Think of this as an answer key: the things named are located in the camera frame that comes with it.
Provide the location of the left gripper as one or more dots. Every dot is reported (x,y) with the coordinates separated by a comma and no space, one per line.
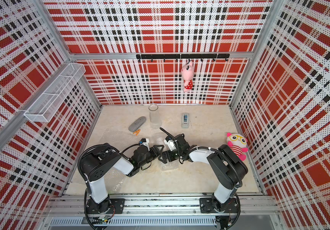
(157,152)

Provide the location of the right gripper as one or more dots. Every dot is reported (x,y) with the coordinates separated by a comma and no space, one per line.
(169,153)

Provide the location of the bubble wrap sheet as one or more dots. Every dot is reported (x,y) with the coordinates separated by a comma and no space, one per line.
(120,139)
(169,165)

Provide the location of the grey tape dispenser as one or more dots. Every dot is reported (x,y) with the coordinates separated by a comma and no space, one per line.
(185,120)

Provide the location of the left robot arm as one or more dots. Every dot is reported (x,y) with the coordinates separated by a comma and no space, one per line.
(97,160)

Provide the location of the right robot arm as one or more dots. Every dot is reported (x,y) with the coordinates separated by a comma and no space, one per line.
(227,162)

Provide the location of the clear glass vase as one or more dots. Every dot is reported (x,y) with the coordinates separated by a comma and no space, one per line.
(155,119)

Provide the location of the orange scissors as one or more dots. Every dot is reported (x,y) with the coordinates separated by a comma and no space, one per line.
(137,132)

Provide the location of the pink owl plush toy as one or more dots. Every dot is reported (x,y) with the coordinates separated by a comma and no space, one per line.
(238,144)

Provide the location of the pink hanging plush toy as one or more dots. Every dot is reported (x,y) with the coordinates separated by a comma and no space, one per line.
(187,73)

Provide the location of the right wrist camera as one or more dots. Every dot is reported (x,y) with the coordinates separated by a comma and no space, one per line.
(170,143)

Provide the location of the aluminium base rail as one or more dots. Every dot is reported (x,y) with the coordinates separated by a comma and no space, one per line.
(167,211)

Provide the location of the black hook rail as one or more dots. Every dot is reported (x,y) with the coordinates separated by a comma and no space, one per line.
(152,57)

